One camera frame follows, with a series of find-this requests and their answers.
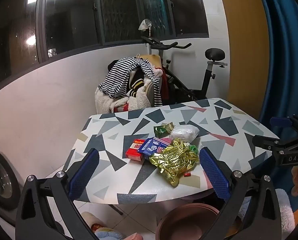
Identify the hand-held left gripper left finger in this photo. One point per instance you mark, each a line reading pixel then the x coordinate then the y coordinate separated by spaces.
pixel 83 172

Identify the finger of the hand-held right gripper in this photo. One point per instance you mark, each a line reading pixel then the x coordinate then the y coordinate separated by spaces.
pixel 264 142
pixel 280 122

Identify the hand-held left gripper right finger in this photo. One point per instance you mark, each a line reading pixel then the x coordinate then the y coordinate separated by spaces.
pixel 215 175

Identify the green plush frog toy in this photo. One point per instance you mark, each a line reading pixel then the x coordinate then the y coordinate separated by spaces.
pixel 194 150

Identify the gold foil wrapper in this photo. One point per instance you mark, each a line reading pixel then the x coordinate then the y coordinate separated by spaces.
pixel 174 160

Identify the white knotted plastic bag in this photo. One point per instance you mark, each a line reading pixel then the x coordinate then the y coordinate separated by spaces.
pixel 184 133

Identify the red paper box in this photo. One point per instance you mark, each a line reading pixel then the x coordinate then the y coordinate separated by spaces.
pixel 133 151

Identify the brown round basin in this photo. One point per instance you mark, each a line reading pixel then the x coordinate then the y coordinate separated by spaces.
pixel 179 222

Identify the blue paper box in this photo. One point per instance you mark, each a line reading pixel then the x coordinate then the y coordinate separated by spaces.
pixel 151 148

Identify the light blue fleece clothing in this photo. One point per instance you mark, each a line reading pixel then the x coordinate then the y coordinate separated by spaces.
pixel 285 207

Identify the cream cylindrical container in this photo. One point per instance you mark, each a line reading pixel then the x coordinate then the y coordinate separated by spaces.
pixel 96 223

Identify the pink and red packet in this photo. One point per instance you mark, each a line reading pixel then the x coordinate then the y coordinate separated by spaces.
pixel 167 140

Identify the blue curtain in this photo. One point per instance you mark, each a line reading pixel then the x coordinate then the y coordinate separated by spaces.
pixel 284 55

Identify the blue fleece slipper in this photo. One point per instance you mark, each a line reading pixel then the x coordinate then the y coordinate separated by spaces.
pixel 108 235

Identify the green and gold wrapper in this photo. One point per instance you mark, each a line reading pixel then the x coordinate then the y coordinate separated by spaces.
pixel 164 128

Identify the red patterned cushion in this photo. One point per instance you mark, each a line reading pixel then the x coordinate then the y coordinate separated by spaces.
pixel 121 108

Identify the pink slipper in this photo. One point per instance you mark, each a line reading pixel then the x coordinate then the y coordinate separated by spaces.
pixel 133 236

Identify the black exercise bike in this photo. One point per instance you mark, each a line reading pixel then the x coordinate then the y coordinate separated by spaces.
pixel 209 80

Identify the ochre wooden panel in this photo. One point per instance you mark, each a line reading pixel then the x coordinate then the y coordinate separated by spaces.
pixel 239 42

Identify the white fleece garment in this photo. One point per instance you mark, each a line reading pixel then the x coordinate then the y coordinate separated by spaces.
pixel 141 102

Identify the dark sweater with yellow stripes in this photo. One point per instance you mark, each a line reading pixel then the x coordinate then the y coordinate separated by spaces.
pixel 135 85

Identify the red garment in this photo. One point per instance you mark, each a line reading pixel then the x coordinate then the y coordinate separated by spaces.
pixel 165 85

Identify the wooden chair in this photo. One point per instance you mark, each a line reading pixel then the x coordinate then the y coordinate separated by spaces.
pixel 151 90

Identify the dark sliding window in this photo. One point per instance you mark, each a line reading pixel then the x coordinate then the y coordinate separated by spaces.
pixel 63 17

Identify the white rag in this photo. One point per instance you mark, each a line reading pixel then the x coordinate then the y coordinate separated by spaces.
pixel 144 25

